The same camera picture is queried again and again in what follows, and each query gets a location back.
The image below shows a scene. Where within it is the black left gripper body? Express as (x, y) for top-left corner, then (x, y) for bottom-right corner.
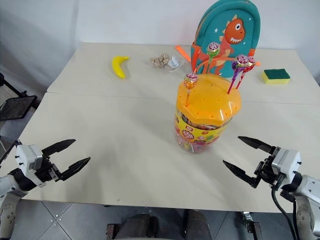
(34, 154), (63, 184)

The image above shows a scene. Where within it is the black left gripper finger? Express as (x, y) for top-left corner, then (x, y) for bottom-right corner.
(56, 156), (92, 182)
(40, 139), (77, 161)

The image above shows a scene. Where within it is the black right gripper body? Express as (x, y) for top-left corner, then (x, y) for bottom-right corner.
(254, 154), (286, 189)

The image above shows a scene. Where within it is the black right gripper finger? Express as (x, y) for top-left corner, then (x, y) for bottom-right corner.
(222, 160), (262, 189)
(237, 136), (276, 155)

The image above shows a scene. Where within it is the lollipop jar with orange lid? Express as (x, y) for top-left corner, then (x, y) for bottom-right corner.
(173, 73), (243, 154)

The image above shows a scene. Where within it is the red wrapped lollipop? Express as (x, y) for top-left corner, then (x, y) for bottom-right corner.
(235, 56), (261, 90)

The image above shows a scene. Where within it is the purple wrapped lollipop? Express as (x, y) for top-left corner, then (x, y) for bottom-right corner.
(226, 54), (249, 95)

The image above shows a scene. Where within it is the orange wrapped lollipop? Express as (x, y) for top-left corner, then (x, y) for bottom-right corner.
(183, 72), (199, 108)

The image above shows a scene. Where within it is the green stick lollipop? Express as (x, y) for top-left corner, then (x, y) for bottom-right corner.
(206, 42), (221, 75)

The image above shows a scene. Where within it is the black flat tray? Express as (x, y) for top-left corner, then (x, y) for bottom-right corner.
(0, 95), (39, 122)

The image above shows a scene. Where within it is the dark rounded shape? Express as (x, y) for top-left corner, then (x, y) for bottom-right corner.
(186, 209), (213, 240)

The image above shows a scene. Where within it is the yellow and green sponge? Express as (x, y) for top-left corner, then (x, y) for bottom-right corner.
(263, 68), (292, 85)

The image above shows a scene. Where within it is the black metal stand bar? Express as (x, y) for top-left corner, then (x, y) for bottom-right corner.
(0, 72), (28, 99)

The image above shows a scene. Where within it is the yellow banana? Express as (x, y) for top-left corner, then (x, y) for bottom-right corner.
(111, 55), (131, 80)

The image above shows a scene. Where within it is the crumpled clear plastic wrapper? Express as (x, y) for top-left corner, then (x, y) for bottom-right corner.
(167, 55), (186, 73)

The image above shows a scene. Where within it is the teal dinosaur backpack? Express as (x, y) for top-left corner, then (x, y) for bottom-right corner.
(190, 0), (262, 77)

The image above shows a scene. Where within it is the clear bag of brown snacks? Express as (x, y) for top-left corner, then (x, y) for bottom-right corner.
(149, 53), (171, 69)

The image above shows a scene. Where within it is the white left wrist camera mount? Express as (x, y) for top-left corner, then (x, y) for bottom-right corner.
(15, 144), (47, 189)

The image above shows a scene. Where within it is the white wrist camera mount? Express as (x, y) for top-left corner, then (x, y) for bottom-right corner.
(270, 146), (302, 176)
(15, 144), (47, 189)

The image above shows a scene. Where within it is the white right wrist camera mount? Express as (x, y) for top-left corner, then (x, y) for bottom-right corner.
(270, 146), (302, 176)

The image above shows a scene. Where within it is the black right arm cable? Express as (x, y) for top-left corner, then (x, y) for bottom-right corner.
(270, 188), (301, 240)

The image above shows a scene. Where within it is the metal table leg bracket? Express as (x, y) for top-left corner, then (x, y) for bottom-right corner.
(241, 210), (264, 240)
(105, 223), (116, 240)

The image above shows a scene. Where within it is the orange flat strap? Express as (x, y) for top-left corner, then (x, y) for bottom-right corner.
(175, 45), (192, 62)

